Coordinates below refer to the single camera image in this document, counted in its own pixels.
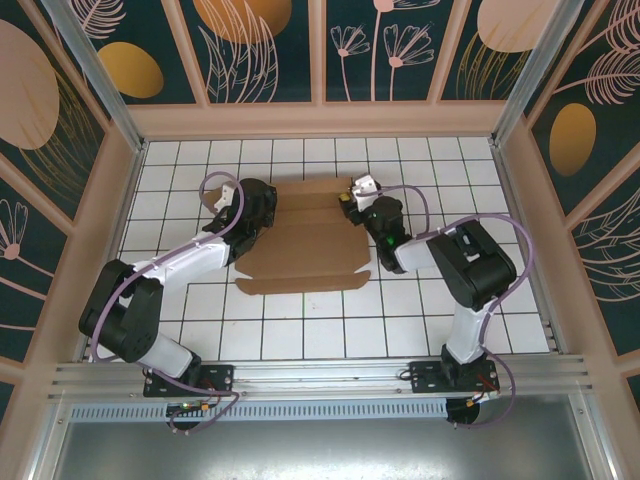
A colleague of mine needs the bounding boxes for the brown cardboard box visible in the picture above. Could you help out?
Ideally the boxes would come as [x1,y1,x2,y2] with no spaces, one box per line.
[199,177,374,298]

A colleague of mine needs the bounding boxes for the grey metal sheet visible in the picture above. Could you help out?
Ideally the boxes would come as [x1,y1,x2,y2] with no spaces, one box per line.
[29,394,617,480]

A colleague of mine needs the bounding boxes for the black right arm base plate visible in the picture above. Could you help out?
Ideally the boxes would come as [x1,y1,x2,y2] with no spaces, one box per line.
[409,360,500,394]

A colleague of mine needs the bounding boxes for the aluminium mounting rail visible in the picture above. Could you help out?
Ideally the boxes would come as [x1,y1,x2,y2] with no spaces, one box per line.
[47,355,594,401]

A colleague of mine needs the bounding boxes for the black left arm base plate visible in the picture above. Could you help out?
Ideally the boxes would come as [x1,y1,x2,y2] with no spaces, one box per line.
[143,363,236,399]

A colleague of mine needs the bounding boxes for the slotted grey cable duct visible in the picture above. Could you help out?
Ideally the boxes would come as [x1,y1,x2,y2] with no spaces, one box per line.
[69,398,449,422]

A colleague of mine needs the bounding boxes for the aluminium frame post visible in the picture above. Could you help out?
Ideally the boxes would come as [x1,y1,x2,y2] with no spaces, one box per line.
[489,0,601,147]
[39,0,147,154]

